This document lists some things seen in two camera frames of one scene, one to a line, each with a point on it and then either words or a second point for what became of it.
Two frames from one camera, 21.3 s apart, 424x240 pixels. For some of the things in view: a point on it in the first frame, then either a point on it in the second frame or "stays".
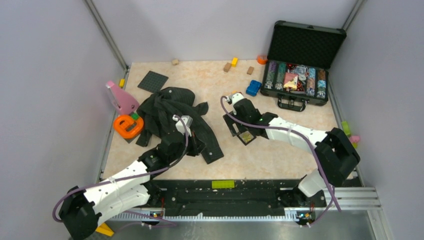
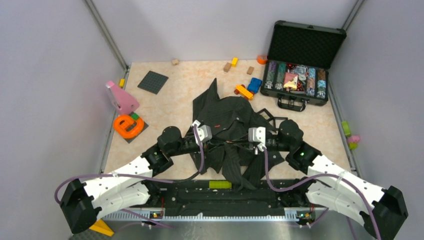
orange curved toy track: x=126 y=127 stays
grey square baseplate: x=153 y=82 stays
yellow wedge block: x=104 y=229 stays
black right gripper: x=230 y=122 to x=250 y=146
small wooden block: x=250 y=70 stays
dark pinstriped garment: x=156 y=113 to x=228 y=130
